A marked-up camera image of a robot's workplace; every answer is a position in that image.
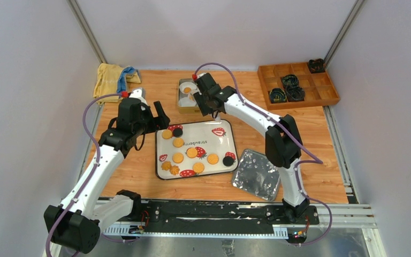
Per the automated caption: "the black sandwich cookie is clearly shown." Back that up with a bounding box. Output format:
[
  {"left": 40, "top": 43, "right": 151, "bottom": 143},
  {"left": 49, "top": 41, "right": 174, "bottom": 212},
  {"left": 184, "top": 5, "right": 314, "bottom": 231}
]
[
  {"left": 223, "top": 156, "right": 235, "bottom": 167},
  {"left": 172, "top": 127, "right": 183, "bottom": 138}
]

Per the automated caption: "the silver tin lid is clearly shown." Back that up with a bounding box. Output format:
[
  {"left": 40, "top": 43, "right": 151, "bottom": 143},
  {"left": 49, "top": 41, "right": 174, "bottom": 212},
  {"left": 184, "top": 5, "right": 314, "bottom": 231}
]
[{"left": 231, "top": 149, "right": 280, "bottom": 202}]

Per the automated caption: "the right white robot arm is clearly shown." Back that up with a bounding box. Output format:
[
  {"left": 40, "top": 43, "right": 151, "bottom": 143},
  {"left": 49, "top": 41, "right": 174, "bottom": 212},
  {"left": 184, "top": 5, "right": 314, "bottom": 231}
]
[{"left": 192, "top": 73, "right": 310, "bottom": 224}]

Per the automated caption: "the wooden compartment box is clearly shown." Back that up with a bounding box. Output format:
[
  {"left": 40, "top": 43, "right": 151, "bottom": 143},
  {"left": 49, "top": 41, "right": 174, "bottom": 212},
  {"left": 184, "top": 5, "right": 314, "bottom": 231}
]
[{"left": 257, "top": 62, "right": 340, "bottom": 110}]

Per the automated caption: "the round dotted biscuit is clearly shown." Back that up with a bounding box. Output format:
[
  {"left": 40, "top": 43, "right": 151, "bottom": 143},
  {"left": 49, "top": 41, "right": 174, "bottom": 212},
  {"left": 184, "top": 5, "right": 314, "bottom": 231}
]
[
  {"left": 172, "top": 138, "right": 184, "bottom": 148},
  {"left": 186, "top": 147, "right": 198, "bottom": 158},
  {"left": 162, "top": 129, "right": 173, "bottom": 140}
]

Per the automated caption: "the blue cloth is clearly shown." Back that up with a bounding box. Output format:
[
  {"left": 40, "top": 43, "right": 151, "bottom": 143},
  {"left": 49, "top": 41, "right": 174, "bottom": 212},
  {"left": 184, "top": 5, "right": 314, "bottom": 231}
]
[{"left": 116, "top": 66, "right": 138, "bottom": 94}]

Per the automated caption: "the purple cable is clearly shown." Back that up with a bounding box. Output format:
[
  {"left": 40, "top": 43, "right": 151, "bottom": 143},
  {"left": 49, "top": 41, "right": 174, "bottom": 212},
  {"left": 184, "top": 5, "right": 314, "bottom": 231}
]
[
  {"left": 193, "top": 62, "right": 333, "bottom": 247},
  {"left": 45, "top": 93, "right": 126, "bottom": 257}
]

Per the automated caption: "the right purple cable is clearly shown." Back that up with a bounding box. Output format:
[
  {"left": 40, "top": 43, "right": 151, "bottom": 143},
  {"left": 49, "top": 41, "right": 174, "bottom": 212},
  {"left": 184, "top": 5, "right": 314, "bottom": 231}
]
[{"left": 193, "top": 62, "right": 333, "bottom": 247}]

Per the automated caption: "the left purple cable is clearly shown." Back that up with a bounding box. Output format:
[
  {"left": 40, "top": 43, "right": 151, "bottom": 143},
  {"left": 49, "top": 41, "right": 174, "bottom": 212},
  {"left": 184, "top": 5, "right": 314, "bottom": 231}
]
[{"left": 45, "top": 93, "right": 126, "bottom": 257}]

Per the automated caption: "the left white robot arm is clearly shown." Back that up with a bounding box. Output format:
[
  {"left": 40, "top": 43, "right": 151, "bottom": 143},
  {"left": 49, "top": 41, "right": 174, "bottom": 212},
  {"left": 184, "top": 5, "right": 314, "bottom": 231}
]
[{"left": 44, "top": 96, "right": 170, "bottom": 256}]

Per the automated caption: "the gold cookie tin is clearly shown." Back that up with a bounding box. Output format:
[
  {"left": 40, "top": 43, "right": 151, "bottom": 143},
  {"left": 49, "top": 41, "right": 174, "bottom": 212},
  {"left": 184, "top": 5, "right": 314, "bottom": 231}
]
[{"left": 177, "top": 78, "right": 201, "bottom": 114}]

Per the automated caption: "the white strawberry tray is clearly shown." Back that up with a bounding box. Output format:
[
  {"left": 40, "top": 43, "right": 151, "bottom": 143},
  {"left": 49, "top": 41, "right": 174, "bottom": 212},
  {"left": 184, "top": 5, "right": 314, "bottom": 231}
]
[{"left": 155, "top": 119, "right": 239, "bottom": 180}]

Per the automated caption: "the white paper cup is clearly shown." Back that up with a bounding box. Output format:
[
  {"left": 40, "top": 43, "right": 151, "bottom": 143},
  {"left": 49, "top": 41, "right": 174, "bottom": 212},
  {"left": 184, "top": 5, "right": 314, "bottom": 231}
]
[
  {"left": 179, "top": 81, "right": 197, "bottom": 95},
  {"left": 178, "top": 97, "right": 196, "bottom": 108}
]

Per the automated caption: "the yellow cloth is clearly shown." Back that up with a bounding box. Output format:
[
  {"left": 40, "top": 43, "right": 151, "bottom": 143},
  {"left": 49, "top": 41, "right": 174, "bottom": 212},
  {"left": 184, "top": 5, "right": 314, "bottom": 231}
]
[{"left": 93, "top": 63, "right": 142, "bottom": 99}]

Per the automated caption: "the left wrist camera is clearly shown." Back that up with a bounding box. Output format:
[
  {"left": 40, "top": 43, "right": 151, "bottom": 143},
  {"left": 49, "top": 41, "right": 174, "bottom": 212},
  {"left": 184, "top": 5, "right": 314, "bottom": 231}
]
[{"left": 129, "top": 87, "right": 147, "bottom": 104}]

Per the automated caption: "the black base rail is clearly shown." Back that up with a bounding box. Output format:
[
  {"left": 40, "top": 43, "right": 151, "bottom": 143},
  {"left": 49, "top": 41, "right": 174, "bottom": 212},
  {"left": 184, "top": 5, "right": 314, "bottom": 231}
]
[{"left": 103, "top": 199, "right": 320, "bottom": 241}]

